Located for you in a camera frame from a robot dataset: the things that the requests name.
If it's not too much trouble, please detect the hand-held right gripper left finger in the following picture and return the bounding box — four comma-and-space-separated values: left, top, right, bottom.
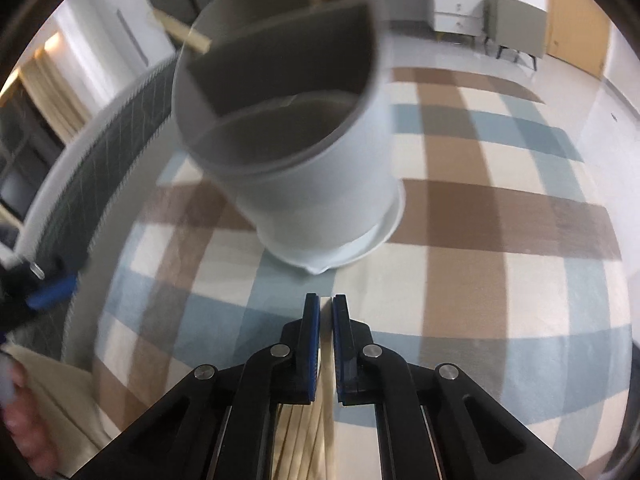
70, 293, 321, 480

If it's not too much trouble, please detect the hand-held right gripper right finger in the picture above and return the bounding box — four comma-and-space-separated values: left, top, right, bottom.
332, 293, 583, 480

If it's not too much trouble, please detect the beige curtain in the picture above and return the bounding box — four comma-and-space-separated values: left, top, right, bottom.
14, 31, 92, 147

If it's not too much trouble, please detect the dark quilted blanket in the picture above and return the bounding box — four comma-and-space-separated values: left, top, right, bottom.
37, 54, 182, 283

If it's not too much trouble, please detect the brown blue plaid blanket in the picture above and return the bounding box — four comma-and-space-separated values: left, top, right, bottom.
62, 67, 636, 480

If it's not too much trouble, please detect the white divided utensil holder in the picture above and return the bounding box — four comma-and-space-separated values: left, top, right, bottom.
171, 0, 404, 262

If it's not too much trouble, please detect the white round drip tray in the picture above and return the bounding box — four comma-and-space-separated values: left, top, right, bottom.
257, 187, 405, 276

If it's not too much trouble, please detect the white bed frame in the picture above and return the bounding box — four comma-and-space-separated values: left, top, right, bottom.
14, 59, 172, 257

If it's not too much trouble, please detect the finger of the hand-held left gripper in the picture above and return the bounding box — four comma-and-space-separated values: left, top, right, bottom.
0, 255, 81, 333

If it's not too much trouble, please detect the white drawer cabinet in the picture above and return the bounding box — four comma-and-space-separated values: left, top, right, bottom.
428, 0, 485, 39

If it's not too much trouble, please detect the grey cabinet with legs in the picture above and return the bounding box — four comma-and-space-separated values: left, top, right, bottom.
482, 0, 549, 72

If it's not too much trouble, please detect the person's left hand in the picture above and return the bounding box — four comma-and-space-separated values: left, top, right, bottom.
0, 357, 60, 476

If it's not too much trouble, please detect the dark window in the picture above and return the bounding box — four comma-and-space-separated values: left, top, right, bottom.
0, 79, 67, 222

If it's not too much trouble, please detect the wooden door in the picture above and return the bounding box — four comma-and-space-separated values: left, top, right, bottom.
545, 0, 612, 79

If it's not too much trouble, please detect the pile of wooden chopsticks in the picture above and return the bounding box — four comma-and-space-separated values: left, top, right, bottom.
272, 402, 325, 480

